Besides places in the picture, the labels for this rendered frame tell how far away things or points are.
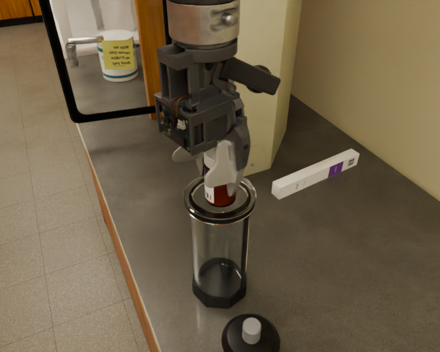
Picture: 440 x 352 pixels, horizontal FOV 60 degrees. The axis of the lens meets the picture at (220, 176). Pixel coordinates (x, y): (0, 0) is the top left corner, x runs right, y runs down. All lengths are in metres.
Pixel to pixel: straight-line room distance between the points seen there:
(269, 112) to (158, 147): 0.35
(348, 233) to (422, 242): 0.15
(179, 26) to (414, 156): 0.79
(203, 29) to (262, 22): 0.41
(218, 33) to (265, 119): 0.52
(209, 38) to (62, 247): 1.89
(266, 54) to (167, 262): 0.46
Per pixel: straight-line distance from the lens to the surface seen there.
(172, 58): 0.41
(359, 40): 1.15
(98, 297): 1.94
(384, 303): 0.77
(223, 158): 0.48
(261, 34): 0.81
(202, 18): 0.40
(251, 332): 0.61
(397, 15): 1.06
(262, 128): 0.91
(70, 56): 1.05
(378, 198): 0.97
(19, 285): 2.12
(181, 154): 0.53
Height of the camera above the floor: 1.54
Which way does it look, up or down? 38 degrees down
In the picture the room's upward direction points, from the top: straight up
